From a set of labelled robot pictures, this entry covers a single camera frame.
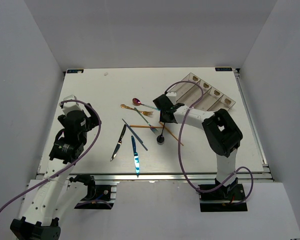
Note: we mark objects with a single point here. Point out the blue label corner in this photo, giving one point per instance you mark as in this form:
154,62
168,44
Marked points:
223,69
75,71

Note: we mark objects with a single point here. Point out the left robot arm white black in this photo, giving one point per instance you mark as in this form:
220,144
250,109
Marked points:
43,218

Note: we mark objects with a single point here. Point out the black spoon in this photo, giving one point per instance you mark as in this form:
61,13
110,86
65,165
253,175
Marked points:
161,139

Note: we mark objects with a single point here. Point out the orange chopstick horizontal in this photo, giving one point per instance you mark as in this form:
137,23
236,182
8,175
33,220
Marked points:
145,126

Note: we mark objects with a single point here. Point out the iridescent green fork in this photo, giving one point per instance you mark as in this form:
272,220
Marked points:
155,131

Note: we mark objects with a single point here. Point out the iridescent purple spoon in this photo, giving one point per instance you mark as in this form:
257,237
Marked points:
137,102

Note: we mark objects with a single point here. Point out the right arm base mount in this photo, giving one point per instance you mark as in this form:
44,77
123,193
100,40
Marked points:
224,199

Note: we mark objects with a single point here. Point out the blue label left corner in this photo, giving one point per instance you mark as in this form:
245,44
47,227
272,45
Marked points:
75,71

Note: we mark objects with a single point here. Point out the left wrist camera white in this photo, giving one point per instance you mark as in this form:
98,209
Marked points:
70,106

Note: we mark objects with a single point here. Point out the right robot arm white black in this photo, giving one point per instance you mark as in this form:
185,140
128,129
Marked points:
222,133

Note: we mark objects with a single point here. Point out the clear compartment organizer tray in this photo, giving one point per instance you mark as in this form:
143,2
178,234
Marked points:
212,100

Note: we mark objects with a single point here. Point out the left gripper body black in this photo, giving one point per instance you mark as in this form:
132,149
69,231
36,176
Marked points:
90,123

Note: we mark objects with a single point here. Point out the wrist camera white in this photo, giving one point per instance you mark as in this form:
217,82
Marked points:
70,106
171,94

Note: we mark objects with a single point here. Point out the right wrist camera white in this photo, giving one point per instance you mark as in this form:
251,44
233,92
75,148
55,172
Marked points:
171,94

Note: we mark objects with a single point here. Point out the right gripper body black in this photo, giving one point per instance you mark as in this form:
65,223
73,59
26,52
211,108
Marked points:
162,119

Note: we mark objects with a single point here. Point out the black handle silver knife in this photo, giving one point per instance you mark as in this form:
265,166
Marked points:
119,143

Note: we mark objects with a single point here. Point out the blue label right corner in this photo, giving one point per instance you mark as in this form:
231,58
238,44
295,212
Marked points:
223,69

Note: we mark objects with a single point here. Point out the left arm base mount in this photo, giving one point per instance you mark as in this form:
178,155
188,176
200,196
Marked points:
98,196

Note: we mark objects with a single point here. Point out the ornate gold fork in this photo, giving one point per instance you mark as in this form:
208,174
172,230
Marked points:
145,113

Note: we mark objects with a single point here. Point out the orange chopstick diagonal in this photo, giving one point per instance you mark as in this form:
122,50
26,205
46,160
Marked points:
170,132

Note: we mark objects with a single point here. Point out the blue iridescent knife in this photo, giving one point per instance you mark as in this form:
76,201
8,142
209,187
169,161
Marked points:
136,156

